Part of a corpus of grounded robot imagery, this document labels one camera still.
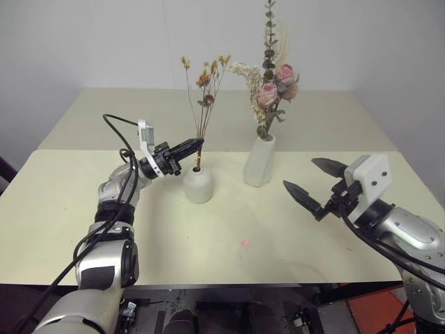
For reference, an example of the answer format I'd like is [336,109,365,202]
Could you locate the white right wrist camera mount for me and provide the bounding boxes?
[346,154,391,223]

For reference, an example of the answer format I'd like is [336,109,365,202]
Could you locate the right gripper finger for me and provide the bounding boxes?
[310,157,349,180]
[282,180,323,217]

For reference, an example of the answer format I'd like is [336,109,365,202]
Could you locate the round white vase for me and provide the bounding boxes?
[182,166,214,205]

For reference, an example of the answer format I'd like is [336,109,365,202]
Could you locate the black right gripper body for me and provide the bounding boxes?
[314,173,362,223]

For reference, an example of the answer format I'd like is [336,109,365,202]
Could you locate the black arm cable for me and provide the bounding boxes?
[0,113,140,334]
[339,203,445,279]

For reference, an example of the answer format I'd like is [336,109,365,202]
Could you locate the tall white vase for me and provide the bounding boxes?
[243,134,277,189]

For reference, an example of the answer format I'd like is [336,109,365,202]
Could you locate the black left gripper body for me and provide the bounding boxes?
[152,141,182,177]

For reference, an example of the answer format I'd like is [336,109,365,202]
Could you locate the black table frame bar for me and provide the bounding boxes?
[316,280,405,304]

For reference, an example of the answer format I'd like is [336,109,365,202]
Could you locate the dark chair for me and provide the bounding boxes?
[0,155,19,196]

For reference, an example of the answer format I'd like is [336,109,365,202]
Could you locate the small metal clamp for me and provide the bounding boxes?
[122,301,138,324]

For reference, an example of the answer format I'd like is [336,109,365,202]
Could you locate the red orange floor box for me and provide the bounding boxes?
[346,287,415,334]

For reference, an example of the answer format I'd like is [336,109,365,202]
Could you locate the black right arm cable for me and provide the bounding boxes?
[339,203,445,279]

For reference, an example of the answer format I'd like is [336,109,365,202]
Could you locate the dark rounded shape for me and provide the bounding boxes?
[165,309,200,334]

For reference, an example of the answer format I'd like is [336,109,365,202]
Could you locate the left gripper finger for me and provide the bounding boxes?
[169,138,206,157]
[172,141,205,165]

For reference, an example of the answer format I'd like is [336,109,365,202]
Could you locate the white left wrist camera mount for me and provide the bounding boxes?
[136,119,165,179]

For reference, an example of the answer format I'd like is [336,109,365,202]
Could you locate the pink rose eucalyptus bouquet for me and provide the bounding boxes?
[227,0,302,142]

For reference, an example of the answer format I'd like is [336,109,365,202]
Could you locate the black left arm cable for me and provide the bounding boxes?
[0,113,140,334]

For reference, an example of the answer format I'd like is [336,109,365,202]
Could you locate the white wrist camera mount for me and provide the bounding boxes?
[136,119,165,179]
[346,154,391,223]

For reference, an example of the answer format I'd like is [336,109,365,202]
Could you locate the dried orange yellow flower bouquet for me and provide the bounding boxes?
[180,54,232,172]

